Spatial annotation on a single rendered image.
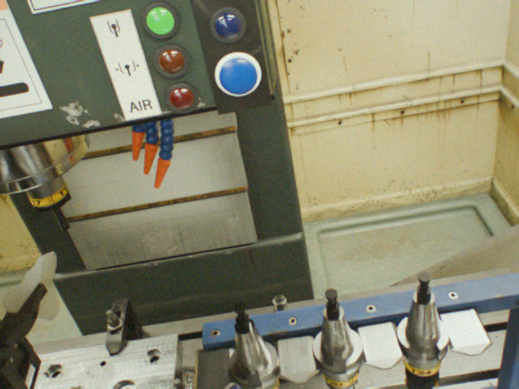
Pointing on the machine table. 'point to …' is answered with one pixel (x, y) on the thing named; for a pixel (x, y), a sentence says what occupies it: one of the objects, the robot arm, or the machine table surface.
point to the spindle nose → (39, 163)
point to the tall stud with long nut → (279, 303)
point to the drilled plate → (115, 366)
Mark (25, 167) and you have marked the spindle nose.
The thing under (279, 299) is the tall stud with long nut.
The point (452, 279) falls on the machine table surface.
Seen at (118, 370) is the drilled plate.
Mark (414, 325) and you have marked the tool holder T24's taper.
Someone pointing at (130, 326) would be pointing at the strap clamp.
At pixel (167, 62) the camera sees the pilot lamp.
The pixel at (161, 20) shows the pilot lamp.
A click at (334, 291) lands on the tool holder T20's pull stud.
